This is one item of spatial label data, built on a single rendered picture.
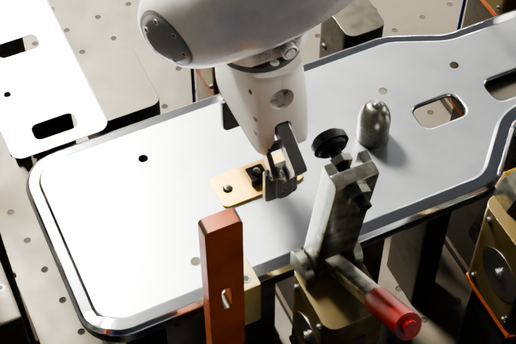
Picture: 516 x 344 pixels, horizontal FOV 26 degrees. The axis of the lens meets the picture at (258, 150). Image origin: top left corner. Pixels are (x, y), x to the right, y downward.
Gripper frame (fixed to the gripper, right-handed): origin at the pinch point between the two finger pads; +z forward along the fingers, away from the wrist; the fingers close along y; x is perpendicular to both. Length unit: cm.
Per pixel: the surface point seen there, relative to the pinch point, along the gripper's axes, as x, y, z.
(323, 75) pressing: -11.8, 9.4, 4.4
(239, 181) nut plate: 1.8, 0.5, 4.2
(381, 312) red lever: 1.0, -23.8, -8.6
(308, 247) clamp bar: 1.9, -13.8, -4.1
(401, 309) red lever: 0.0, -24.8, -9.9
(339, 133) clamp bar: -0.6, -13.3, -17.2
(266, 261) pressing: 3.3, -8.7, 4.2
